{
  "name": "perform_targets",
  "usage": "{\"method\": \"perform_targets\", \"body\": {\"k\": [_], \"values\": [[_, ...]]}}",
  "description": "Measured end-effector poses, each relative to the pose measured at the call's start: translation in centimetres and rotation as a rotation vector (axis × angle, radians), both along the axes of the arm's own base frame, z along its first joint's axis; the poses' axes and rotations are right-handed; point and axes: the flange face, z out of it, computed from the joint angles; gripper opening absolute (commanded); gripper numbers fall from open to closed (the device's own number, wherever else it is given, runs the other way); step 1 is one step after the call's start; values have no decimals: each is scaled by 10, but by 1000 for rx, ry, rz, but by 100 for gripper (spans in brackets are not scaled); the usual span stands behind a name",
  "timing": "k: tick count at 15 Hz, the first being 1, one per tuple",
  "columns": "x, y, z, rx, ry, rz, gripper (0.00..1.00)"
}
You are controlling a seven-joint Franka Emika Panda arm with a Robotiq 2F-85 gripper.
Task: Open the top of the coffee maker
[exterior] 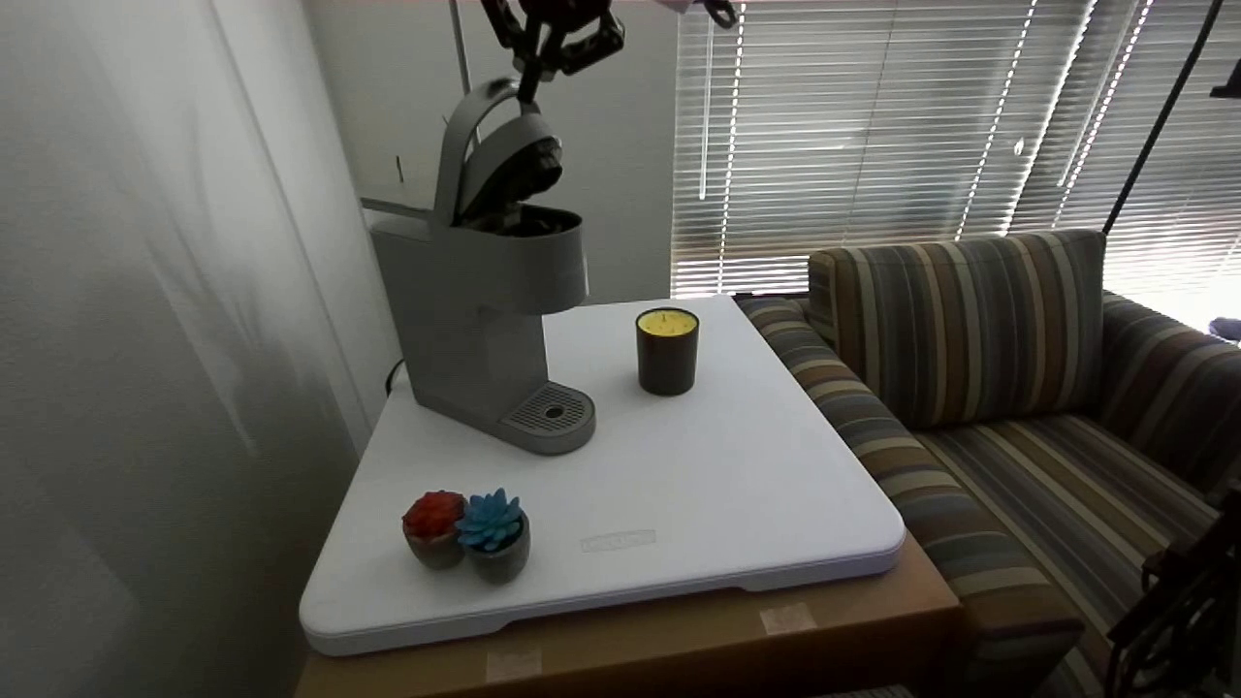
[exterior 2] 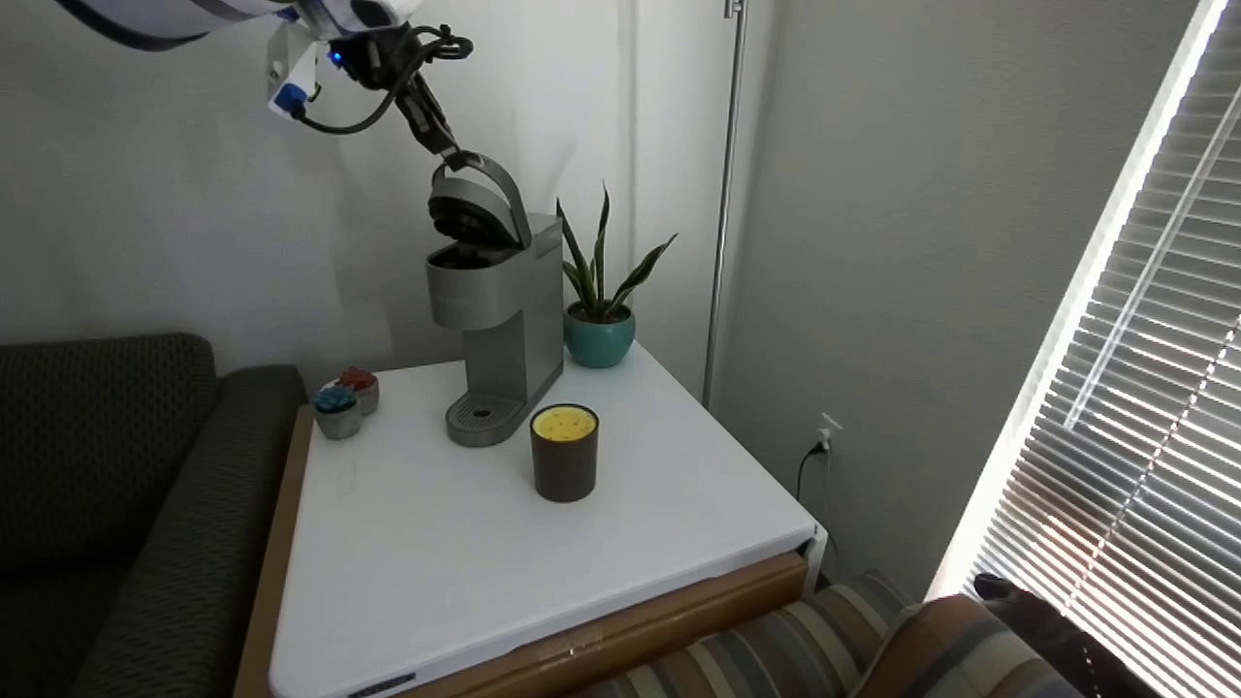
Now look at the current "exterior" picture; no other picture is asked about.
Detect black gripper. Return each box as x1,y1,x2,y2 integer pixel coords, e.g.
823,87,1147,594
475,0,630,111

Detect grey coffee maker lid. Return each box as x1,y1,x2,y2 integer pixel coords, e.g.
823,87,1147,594
431,73,568,235

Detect grey pod coffee maker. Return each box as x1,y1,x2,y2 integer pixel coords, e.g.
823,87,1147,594
363,73,602,456

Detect blue coffee pod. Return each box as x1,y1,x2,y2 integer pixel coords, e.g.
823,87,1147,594
453,484,530,586

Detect red coffee pod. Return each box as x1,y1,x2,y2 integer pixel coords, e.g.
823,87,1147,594
400,489,467,575

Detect dark glass yellow candle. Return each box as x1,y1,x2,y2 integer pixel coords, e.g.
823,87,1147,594
630,303,703,399

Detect white window blinds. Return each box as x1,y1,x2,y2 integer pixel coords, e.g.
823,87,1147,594
672,0,1241,333

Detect striped sofa cushion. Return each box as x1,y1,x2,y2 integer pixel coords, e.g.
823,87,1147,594
807,230,1109,435

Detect thin black stand pole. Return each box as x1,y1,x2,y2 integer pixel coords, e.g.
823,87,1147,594
1102,0,1229,235

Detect white table board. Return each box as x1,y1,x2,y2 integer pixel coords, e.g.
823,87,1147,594
290,533,965,698

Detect striped fabric sofa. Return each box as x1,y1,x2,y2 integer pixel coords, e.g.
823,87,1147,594
730,230,1241,698

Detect thin grey wall pole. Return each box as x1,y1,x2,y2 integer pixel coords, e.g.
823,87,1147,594
446,0,475,96

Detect black tripod frame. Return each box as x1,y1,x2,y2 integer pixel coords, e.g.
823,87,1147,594
1105,482,1241,698

